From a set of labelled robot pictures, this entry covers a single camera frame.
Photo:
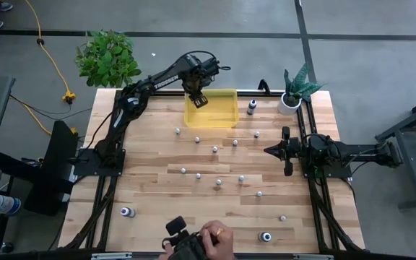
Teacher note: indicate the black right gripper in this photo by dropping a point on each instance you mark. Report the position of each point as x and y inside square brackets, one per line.
[293, 151]

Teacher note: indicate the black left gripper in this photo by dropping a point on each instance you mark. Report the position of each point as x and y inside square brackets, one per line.
[195, 85]

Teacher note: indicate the small olive food coloring bottle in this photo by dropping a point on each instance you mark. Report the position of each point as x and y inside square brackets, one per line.
[235, 142]

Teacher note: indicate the small blue food coloring bottle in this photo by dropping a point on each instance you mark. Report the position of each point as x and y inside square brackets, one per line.
[241, 178]

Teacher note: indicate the large blue food coloring bottle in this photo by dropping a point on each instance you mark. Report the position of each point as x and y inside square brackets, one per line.
[252, 107]

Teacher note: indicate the small purple food coloring bottle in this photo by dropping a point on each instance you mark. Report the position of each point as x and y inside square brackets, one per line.
[219, 182]

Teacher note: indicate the small green food coloring bottle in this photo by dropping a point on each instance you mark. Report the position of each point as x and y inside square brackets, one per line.
[183, 170]

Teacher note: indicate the small black food coloring bottle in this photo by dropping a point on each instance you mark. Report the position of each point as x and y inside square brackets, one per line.
[198, 176]

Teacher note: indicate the large purple food coloring bottle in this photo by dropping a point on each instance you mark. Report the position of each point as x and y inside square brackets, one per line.
[128, 212]

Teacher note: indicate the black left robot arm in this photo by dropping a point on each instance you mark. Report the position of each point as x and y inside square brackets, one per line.
[164, 77]

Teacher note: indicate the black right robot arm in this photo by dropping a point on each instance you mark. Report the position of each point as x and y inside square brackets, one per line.
[359, 155]

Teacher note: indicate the large dark food coloring bottle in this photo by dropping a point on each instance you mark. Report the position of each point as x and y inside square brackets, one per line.
[264, 236]

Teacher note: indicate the yellow translucent plastic tray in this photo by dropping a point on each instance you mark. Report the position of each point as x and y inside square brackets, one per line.
[222, 115]

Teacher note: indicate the white plant pot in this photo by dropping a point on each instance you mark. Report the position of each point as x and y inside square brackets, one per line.
[285, 107]

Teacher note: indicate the green snake plant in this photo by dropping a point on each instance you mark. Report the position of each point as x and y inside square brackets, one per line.
[300, 86]

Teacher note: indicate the leafy green potted tree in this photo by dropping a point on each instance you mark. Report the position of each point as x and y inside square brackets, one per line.
[107, 59]

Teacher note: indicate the person's hand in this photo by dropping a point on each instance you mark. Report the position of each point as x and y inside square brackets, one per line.
[220, 243]
[166, 248]

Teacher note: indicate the grey metal cart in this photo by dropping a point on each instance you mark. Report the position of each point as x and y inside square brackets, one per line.
[414, 159]

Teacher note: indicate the black equipment box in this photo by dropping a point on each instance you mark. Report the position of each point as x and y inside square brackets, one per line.
[56, 166]

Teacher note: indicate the white and blue container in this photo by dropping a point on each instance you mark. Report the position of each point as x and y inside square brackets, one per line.
[5, 204]

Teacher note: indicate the black caster wheel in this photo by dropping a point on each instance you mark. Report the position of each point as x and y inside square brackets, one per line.
[7, 247]

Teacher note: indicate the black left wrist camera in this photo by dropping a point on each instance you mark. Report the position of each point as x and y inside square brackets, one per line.
[211, 68]

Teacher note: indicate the silver frame bracket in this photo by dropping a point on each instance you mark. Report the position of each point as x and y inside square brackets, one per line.
[312, 256]
[111, 256]

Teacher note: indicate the black table-level camera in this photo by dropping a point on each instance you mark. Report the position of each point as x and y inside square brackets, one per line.
[175, 226]

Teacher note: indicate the black metal table frame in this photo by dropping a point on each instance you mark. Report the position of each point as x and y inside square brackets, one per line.
[108, 216]

